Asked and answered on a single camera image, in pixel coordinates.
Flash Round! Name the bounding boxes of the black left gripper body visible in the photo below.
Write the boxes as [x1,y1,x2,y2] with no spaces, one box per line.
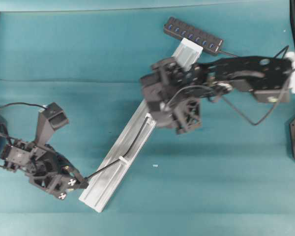
[26,148,71,189]

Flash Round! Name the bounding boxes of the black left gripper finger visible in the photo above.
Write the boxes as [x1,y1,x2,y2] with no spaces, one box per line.
[59,157,85,181]
[45,176,89,200]

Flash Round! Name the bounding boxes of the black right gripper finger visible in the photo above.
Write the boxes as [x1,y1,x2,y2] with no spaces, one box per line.
[162,58,193,79]
[174,97,202,134]

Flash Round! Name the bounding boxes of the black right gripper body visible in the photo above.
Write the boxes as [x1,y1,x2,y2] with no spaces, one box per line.
[140,60,211,106]

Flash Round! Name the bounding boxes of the black USB cable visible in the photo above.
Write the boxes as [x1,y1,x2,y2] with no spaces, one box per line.
[87,50,239,180]

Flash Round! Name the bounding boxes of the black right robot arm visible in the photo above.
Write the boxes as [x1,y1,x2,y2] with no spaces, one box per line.
[140,53,295,134]

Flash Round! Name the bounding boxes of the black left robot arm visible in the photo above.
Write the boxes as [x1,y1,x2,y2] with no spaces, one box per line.
[0,112,89,200]

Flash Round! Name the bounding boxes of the black USB hub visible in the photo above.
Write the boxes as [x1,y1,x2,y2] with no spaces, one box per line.
[163,17,224,56]

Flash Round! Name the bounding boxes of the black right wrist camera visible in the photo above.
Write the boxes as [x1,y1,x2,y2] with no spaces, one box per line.
[145,95,180,129]

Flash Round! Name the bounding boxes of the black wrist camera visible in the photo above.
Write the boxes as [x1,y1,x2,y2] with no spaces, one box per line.
[145,95,180,129]
[34,102,69,146]

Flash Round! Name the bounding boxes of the white middle ring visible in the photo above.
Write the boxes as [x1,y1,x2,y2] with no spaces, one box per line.
[145,113,157,126]

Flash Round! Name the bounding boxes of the silver aluminium rail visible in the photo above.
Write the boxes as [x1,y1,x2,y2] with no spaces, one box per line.
[79,38,203,212]

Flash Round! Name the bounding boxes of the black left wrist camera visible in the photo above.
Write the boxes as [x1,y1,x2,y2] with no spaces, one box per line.
[34,102,69,146]

